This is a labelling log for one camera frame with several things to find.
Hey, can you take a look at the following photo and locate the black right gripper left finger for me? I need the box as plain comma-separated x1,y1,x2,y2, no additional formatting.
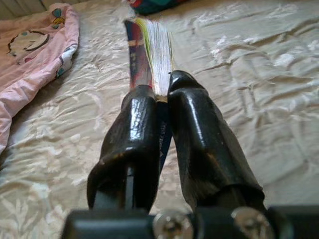
86,84,160,215

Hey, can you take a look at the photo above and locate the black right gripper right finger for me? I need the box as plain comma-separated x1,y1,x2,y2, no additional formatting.
167,70,265,213

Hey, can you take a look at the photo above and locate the colourful comic book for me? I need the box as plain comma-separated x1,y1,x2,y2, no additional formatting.
124,17,175,175

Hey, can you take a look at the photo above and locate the bed with beige floral sheet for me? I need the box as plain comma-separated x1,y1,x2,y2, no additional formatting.
0,0,319,239

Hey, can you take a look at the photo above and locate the pink cartoon print blanket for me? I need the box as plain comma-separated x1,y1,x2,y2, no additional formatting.
0,2,81,155

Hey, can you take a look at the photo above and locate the star and stripes bolster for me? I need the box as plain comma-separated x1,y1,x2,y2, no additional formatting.
126,0,190,15

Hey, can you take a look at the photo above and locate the grey curtain panel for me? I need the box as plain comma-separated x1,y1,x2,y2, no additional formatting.
0,0,48,13

